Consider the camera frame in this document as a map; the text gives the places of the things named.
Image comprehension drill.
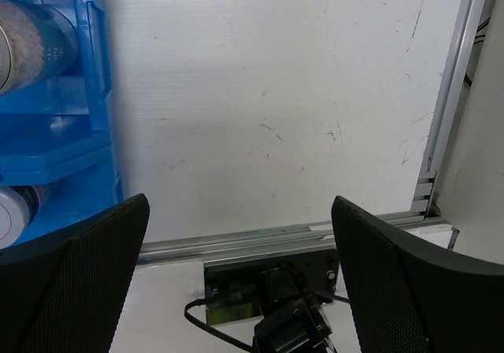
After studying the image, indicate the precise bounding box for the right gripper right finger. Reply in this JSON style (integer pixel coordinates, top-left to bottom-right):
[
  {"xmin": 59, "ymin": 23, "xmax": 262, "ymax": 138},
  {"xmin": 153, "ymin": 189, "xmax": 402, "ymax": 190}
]
[{"xmin": 332, "ymin": 196, "xmax": 503, "ymax": 352}]

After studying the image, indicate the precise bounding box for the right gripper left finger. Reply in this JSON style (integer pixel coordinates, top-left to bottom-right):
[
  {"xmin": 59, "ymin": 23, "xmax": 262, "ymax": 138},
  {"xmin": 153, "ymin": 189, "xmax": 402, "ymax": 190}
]
[{"xmin": 1, "ymin": 194, "xmax": 150, "ymax": 352}]

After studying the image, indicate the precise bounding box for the silver-lid jar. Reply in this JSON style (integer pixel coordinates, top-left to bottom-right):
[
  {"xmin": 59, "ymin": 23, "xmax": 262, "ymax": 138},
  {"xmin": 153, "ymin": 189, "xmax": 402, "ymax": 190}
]
[{"xmin": 1, "ymin": 180, "xmax": 60, "ymax": 248}]

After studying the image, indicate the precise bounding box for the silver-lid bottle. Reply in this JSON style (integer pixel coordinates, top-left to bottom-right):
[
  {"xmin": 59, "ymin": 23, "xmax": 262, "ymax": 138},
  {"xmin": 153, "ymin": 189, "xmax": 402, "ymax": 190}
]
[{"xmin": 1, "ymin": 0, "xmax": 79, "ymax": 95}]

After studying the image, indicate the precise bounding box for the near blue storage bin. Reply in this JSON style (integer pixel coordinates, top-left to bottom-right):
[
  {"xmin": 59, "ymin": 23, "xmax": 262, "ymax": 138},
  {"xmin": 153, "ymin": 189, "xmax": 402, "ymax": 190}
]
[{"xmin": 1, "ymin": 145, "xmax": 123, "ymax": 246}]

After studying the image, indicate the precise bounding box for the blue storage bin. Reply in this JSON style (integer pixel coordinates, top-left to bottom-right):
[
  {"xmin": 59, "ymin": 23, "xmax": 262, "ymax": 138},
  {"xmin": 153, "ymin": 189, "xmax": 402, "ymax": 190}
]
[
  {"xmin": 1, "ymin": 145, "xmax": 123, "ymax": 246},
  {"xmin": 1, "ymin": 0, "xmax": 120, "ymax": 185}
]

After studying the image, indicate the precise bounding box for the middle blue storage bin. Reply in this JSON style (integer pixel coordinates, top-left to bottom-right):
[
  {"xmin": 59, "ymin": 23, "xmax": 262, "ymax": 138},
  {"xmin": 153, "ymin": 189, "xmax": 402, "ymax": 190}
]
[{"xmin": 1, "ymin": 0, "xmax": 120, "ymax": 185}]

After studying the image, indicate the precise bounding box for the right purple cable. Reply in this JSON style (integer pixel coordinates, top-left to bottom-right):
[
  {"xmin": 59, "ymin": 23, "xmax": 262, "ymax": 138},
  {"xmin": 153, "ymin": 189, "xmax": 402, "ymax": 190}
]
[{"xmin": 313, "ymin": 289, "xmax": 350, "ymax": 303}]

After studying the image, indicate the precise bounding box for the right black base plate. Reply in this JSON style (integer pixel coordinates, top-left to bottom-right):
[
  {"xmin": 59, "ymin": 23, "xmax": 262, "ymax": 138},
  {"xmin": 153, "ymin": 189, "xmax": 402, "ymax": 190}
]
[{"xmin": 204, "ymin": 248, "xmax": 339, "ymax": 325}]

